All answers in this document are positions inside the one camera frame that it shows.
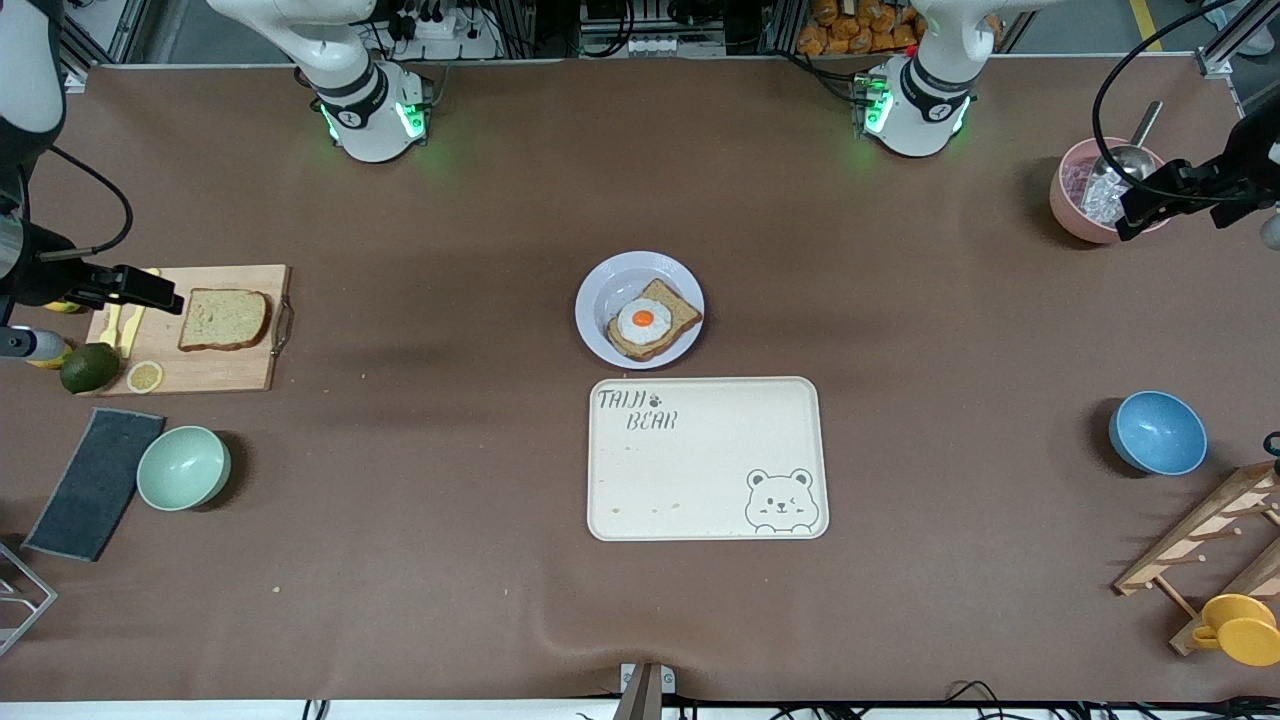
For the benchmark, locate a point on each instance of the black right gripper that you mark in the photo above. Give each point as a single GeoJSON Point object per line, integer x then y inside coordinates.
{"type": "Point", "coordinates": [45, 278]}

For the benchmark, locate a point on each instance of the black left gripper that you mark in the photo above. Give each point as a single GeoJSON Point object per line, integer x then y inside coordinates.
{"type": "Point", "coordinates": [1243, 162]}

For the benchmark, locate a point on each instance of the brown bread slice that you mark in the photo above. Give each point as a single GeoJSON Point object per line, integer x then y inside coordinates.
{"type": "Point", "coordinates": [683, 315]}
{"type": "Point", "coordinates": [225, 320]}

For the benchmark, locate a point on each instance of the white round plate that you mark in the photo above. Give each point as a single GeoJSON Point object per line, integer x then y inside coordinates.
{"type": "Point", "coordinates": [610, 285]}

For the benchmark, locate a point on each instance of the fried egg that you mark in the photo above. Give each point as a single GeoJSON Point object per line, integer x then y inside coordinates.
{"type": "Point", "coordinates": [645, 325]}

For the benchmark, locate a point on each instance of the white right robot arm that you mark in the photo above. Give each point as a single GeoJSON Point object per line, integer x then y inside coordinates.
{"type": "Point", "coordinates": [365, 110]}

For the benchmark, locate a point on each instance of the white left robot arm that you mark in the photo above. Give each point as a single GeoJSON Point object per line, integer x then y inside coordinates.
{"type": "Point", "coordinates": [925, 110]}

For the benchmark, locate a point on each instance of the metal scoop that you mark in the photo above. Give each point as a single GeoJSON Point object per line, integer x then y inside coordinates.
{"type": "Point", "coordinates": [1125, 160]}

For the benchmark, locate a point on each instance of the yellow plastic knife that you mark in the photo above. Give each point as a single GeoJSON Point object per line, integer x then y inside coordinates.
{"type": "Point", "coordinates": [130, 335]}

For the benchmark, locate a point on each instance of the clear ice cubes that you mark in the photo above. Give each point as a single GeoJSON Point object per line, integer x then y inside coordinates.
{"type": "Point", "coordinates": [1100, 205]}

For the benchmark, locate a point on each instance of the yellow lemon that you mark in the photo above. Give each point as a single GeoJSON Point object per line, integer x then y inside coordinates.
{"type": "Point", "coordinates": [55, 363]}
{"type": "Point", "coordinates": [65, 307]}

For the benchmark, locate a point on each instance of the lemon slice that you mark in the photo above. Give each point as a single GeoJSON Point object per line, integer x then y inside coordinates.
{"type": "Point", "coordinates": [145, 377]}

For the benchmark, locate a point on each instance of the pink bowl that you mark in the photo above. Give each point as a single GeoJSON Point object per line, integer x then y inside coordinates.
{"type": "Point", "coordinates": [1070, 205]}

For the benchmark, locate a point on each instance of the green avocado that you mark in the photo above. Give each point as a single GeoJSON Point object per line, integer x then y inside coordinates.
{"type": "Point", "coordinates": [90, 368]}

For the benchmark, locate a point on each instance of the wooden cutting board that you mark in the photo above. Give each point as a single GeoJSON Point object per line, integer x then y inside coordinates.
{"type": "Point", "coordinates": [220, 370]}

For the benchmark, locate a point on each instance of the mint green bowl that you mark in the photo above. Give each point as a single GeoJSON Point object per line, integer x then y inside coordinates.
{"type": "Point", "coordinates": [183, 468]}

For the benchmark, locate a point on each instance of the dark grey cloth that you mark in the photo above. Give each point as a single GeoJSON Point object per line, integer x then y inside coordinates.
{"type": "Point", "coordinates": [95, 485]}

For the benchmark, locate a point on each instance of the blue bowl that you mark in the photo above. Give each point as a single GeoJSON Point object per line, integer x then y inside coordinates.
{"type": "Point", "coordinates": [1160, 432]}

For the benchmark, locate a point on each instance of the wooden peg rack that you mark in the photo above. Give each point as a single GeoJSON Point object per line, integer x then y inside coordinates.
{"type": "Point", "coordinates": [1200, 530]}

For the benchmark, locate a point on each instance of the pile of orange bread rolls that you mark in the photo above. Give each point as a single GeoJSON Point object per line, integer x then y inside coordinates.
{"type": "Point", "coordinates": [840, 35]}

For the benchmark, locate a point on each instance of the white power strip with plugs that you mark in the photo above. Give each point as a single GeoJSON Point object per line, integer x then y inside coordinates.
{"type": "Point", "coordinates": [450, 40]}

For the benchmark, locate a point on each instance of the yellow cup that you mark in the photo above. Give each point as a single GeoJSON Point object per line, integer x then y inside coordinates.
{"type": "Point", "coordinates": [1245, 635]}

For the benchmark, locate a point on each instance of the white socket strip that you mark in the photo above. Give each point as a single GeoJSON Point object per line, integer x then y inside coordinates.
{"type": "Point", "coordinates": [650, 44]}

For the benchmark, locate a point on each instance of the cream tray with bear print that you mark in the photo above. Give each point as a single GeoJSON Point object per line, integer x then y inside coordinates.
{"type": "Point", "coordinates": [700, 470]}

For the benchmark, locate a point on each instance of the aluminium frame profile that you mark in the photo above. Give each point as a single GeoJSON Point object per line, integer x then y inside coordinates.
{"type": "Point", "coordinates": [1218, 62]}
{"type": "Point", "coordinates": [75, 78]}

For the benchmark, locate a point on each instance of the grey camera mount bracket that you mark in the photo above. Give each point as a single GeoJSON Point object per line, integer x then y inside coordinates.
{"type": "Point", "coordinates": [645, 695]}

